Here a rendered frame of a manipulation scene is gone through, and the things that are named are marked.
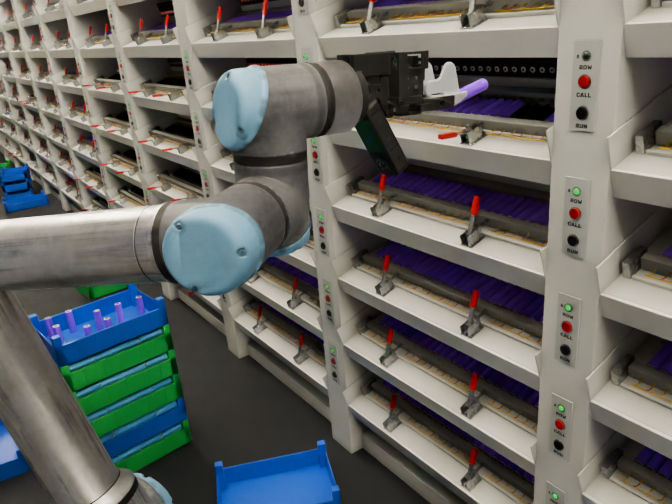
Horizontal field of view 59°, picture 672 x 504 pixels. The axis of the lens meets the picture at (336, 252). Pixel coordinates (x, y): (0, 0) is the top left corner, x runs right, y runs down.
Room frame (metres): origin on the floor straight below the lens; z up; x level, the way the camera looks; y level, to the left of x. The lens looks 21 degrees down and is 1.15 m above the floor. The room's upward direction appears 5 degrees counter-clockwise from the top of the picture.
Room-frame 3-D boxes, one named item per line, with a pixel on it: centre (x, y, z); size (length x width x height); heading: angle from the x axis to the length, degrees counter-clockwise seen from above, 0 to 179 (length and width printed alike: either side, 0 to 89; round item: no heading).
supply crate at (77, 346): (1.49, 0.66, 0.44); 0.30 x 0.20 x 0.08; 131
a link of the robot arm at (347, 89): (0.78, -0.01, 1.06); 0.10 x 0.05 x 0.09; 34
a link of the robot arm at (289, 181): (0.72, 0.08, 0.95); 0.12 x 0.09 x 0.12; 163
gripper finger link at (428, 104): (0.84, -0.14, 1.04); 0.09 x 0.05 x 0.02; 120
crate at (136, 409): (1.49, 0.66, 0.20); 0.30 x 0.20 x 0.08; 131
